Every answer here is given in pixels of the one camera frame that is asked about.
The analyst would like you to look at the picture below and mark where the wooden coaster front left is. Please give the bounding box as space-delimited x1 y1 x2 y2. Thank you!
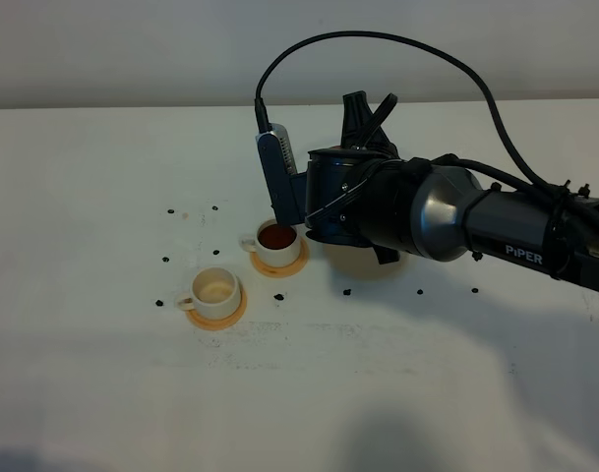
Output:
185 289 248 331

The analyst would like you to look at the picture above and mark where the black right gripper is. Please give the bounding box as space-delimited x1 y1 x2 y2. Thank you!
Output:
305 90 407 265

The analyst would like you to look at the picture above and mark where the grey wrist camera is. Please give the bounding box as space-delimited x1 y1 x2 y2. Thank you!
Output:
256 124 307 226

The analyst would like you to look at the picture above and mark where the round beige teapot tray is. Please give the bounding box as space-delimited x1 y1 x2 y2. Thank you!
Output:
323 245 406 281

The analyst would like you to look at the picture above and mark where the wooden coaster near teapot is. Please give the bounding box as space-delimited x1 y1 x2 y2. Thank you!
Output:
250 238 310 278

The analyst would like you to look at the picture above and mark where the white teacup front left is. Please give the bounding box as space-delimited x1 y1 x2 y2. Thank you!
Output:
175 266 242 321

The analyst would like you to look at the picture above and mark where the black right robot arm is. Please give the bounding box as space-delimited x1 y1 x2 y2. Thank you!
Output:
305 91 599 292

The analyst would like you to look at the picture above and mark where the black camera cable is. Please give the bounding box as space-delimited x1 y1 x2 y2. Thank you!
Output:
254 31 599 222

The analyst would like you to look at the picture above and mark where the white teacup near teapot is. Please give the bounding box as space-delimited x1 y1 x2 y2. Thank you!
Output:
239 219 301 268

